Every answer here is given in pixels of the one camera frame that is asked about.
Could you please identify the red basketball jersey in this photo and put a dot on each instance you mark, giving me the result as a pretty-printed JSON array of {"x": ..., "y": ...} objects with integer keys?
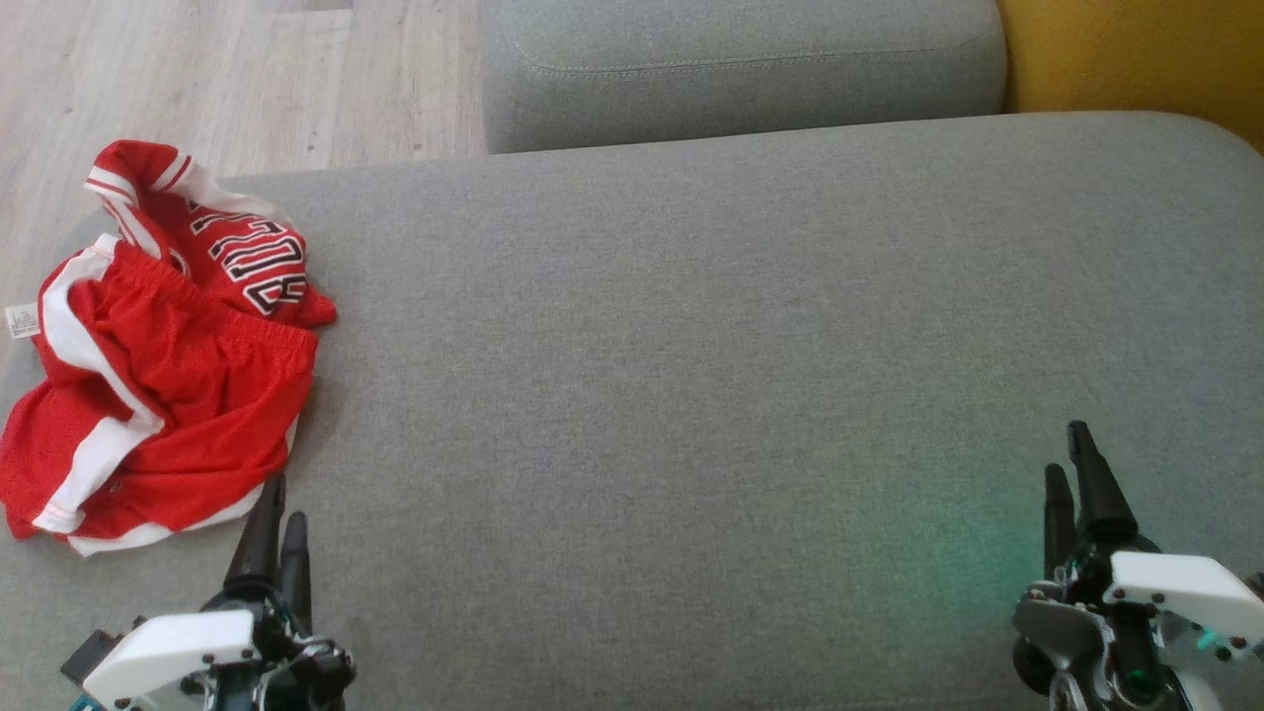
[{"x": 247, "y": 252}]

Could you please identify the small grey sofa cushion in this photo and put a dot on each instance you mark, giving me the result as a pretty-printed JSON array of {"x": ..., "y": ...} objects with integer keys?
[{"x": 741, "y": 69}]

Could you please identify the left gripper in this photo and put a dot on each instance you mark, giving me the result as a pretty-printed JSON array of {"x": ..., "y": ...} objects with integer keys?
[{"x": 168, "y": 652}]

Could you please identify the yellow sofa backrest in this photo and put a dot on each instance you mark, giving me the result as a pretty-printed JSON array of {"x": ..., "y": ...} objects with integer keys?
[{"x": 1136, "y": 49}]

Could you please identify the large grey sofa seat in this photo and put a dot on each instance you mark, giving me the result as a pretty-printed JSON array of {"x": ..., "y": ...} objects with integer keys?
[{"x": 691, "y": 395}]

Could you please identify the red basketball shorts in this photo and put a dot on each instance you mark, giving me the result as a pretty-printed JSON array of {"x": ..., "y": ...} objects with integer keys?
[{"x": 197, "y": 395}]

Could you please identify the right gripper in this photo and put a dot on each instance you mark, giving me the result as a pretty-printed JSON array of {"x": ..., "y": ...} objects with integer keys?
[{"x": 1175, "y": 592}]

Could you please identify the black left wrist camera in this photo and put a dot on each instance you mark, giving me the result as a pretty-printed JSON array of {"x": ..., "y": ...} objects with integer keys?
[{"x": 89, "y": 654}]

